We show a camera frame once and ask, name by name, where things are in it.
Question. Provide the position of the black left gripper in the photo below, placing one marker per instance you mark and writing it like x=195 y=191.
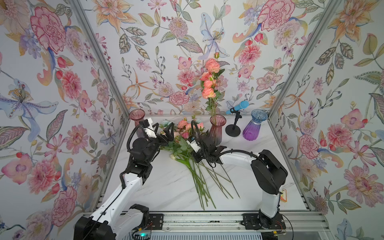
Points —
x=170 y=136

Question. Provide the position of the coral pink carnation stem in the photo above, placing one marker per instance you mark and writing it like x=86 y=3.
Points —
x=213 y=69

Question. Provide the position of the left corner aluminium post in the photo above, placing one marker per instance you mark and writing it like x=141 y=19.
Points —
x=91 y=37

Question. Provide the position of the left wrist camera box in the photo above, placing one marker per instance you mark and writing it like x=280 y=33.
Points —
x=147 y=125

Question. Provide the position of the orange pink card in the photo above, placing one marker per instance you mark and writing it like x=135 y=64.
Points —
x=283 y=195

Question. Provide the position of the bunch of artificial flowers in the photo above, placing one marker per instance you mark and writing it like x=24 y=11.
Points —
x=180 y=151

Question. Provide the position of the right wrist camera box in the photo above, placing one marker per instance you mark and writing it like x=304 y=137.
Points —
x=195 y=146

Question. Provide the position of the pink ribbed glass vase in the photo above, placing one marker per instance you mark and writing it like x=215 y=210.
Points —
x=136 y=116
x=215 y=133

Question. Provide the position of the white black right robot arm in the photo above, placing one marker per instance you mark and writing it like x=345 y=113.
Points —
x=269 y=172

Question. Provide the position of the right corner aluminium post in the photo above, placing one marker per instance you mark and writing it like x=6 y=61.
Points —
x=304 y=55

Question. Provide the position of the single pink rose stem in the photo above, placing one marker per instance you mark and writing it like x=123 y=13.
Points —
x=210 y=90

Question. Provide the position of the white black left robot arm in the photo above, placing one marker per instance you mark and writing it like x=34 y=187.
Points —
x=120 y=189

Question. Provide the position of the blue microphone on black stand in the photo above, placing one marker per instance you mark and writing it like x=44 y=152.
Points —
x=233 y=130

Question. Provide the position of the pink ribbed glass vase centre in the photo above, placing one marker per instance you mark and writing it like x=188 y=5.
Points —
x=215 y=133

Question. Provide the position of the corner aluminium post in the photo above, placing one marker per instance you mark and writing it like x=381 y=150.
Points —
x=304 y=55
x=91 y=37

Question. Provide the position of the coral pink rose spray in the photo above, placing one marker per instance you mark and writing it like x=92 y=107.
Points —
x=211 y=95

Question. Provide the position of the pink ribbed glass vase left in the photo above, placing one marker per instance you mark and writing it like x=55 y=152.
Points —
x=136 y=116

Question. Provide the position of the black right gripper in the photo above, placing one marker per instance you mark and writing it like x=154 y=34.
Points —
x=197 y=159

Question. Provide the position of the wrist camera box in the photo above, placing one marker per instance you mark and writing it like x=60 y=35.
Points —
x=195 y=146
x=147 y=125

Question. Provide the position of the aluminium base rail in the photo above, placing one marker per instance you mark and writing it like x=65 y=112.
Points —
x=232 y=226

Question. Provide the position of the blue purple glass vase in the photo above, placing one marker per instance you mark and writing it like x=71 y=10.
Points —
x=252 y=130

